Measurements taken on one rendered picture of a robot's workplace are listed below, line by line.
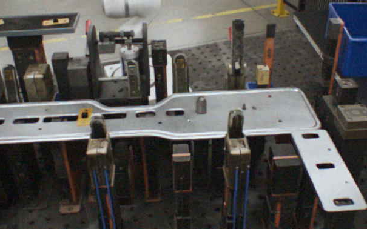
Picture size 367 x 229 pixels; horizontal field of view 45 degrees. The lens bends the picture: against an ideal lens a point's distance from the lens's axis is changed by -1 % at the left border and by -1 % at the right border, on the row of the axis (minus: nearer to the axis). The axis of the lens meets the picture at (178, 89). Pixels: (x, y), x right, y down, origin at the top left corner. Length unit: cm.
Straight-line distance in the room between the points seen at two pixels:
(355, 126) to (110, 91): 76
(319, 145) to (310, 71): 99
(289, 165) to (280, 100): 27
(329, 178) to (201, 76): 108
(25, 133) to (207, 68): 108
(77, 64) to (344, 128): 81
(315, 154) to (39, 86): 83
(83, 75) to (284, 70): 106
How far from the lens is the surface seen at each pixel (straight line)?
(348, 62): 146
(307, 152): 119
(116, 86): 151
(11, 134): 132
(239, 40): 138
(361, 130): 126
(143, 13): 177
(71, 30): 148
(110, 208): 124
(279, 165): 117
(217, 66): 215
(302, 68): 219
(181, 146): 119
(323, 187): 110
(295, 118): 130
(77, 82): 144
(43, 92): 143
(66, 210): 147
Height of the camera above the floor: 174
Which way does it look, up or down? 32 degrees down
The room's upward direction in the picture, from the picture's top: 2 degrees counter-clockwise
